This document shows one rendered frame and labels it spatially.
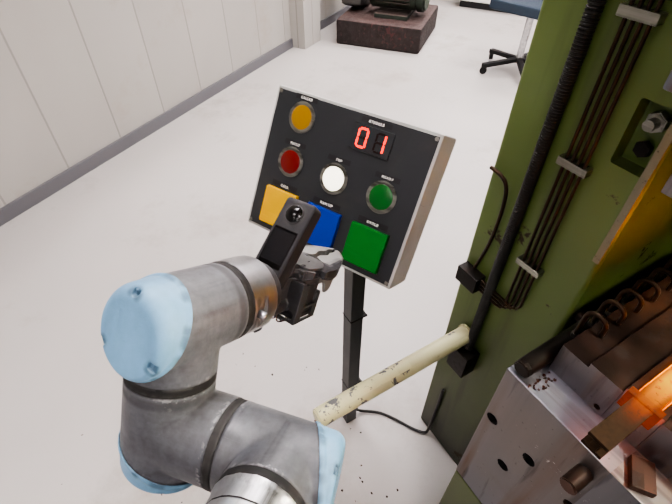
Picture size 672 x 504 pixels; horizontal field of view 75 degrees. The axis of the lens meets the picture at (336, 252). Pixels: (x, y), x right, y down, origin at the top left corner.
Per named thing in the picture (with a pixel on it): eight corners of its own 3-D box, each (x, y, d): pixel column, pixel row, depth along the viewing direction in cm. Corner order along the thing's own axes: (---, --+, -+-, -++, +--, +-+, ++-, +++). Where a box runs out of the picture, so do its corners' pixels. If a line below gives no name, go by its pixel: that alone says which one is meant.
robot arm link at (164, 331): (90, 368, 42) (92, 269, 40) (190, 329, 53) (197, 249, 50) (157, 409, 38) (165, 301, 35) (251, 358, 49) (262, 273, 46)
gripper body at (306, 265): (276, 292, 67) (220, 313, 56) (290, 240, 64) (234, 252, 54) (317, 315, 64) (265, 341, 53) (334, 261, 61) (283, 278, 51)
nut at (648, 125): (637, 165, 62) (663, 119, 57) (620, 157, 64) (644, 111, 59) (651, 159, 63) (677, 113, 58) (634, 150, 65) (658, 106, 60)
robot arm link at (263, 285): (203, 248, 50) (268, 284, 46) (232, 242, 54) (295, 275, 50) (189, 316, 53) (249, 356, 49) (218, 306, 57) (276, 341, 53)
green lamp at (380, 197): (380, 217, 76) (382, 197, 73) (365, 203, 79) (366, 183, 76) (395, 211, 77) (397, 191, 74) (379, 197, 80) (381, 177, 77)
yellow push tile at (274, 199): (287, 233, 87) (296, 196, 84) (258, 219, 90) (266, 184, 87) (292, 232, 88) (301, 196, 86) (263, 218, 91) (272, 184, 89)
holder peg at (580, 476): (571, 498, 64) (578, 492, 62) (556, 481, 65) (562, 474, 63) (589, 483, 65) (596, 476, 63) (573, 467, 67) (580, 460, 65)
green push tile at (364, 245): (374, 274, 79) (388, 236, 76) (340, 258, 82) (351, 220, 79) (378, 273, 80) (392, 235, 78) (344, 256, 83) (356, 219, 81)
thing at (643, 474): (652, 498, 58) (657, 495, 58) (627, 488, 59) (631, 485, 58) (651, 466, 61) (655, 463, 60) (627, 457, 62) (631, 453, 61)
